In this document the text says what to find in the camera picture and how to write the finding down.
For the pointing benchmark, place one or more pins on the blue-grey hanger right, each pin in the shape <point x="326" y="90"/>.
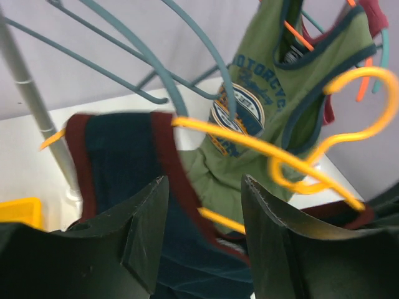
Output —
<point x="170" y="38"/>

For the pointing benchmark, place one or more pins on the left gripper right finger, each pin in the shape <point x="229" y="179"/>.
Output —
<point x="327" y="251"/>

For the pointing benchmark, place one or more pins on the blue-grey hanger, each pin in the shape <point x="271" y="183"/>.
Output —
<point x="64" y="76"/>
<point x="170" y="38"/>

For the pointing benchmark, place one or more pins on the navy maroon tank top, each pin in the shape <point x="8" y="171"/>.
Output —
<point x="116" y="155"/>

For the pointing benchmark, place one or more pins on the teal plastic hanger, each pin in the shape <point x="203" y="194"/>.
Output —
<point x="378" y="25"/>

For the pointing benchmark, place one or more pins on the blue-grey hanger left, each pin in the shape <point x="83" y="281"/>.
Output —
<point x="64" y="76"/>

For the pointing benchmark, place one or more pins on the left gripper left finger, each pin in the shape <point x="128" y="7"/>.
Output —
<point x="119" y="250"/>

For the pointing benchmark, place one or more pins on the olive green graphic tank top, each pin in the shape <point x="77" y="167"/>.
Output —
<point x="278" y="84"/>

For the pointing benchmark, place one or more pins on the silver clothes rack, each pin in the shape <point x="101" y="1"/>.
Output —
<point x="31" y="95"/>

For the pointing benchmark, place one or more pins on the yellow plastic bin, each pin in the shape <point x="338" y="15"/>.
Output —
<point x="26" y="210"/>

